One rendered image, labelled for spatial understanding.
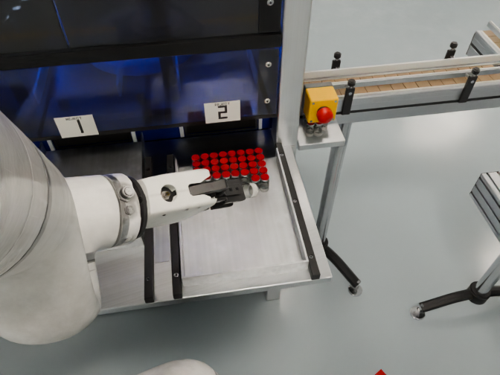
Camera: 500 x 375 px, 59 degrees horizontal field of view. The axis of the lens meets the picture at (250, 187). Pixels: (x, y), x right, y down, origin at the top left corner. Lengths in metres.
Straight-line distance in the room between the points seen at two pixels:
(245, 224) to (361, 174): 1.44
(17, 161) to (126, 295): 0.79
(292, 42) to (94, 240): 0.66
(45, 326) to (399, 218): 1.98
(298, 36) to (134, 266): 0.60
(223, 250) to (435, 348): 1.18
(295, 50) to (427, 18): 2.91
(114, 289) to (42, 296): 0.60
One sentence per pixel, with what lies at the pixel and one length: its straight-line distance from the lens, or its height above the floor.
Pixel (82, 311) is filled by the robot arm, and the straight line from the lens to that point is 0.40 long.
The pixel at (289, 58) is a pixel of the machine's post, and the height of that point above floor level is 1.15.
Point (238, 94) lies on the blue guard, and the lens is 1.05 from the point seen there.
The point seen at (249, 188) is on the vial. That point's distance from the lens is 0.65.
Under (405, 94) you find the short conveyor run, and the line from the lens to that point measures 1.35.
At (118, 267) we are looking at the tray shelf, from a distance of 0.99.
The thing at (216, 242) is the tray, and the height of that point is 0.88.
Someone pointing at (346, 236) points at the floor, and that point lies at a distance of 2.11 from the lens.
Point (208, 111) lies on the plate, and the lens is 1.07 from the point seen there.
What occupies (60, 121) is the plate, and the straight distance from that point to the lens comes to 1.10.
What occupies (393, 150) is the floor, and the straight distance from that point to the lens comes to 2.56.
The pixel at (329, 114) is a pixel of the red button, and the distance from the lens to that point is 1.10.
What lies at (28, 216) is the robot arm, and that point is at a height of 1.55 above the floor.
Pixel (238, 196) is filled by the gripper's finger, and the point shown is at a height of 1.22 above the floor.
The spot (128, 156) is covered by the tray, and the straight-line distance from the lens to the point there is 1.20.
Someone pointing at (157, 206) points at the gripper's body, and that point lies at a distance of 0.51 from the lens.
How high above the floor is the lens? 1.70
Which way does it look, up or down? 49 degrees down
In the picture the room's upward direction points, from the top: straight up
